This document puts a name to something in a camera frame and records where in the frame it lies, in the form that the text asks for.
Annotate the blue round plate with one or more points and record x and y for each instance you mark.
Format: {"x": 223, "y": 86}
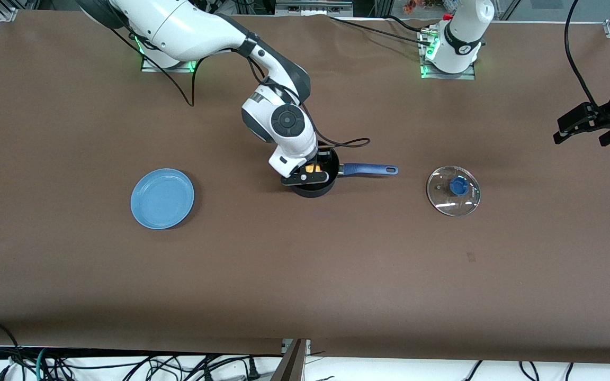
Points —
{"x": 162, "y": 198}

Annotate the yellow potato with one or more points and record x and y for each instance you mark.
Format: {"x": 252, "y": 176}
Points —
{"x": 313, "y": 169}

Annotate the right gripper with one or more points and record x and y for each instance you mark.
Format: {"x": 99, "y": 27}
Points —
{"x": 325, "y": 159}

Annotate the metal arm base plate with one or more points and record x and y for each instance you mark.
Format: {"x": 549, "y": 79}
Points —
{"x": 442, "y": 75}
{"x": 151, "y": 67}

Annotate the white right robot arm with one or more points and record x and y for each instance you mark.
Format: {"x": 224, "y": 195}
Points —
{"x": 178, "y": 26}

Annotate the aluminium frame profile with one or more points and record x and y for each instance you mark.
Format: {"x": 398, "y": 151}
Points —
{"x": 383, "y": 6}

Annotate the glass lid with blue knob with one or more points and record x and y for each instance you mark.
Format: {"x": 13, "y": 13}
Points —
{"x": 458, "y": 186}

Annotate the grey metal frame box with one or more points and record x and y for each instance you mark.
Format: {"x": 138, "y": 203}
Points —
{"x": 313, "y": 6}

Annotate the black power plug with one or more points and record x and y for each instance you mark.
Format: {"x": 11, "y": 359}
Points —
{"x": 253, "y": 369}

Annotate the metal table edge bracket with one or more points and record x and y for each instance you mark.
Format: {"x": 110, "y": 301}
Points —
{"x": 294, "y": 362}

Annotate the orange object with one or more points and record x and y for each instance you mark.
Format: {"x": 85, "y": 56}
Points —
{"x": 412, "y": 6}

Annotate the brown table cover sheet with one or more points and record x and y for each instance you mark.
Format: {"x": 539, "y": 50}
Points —
{"x": 305, "y": 275}

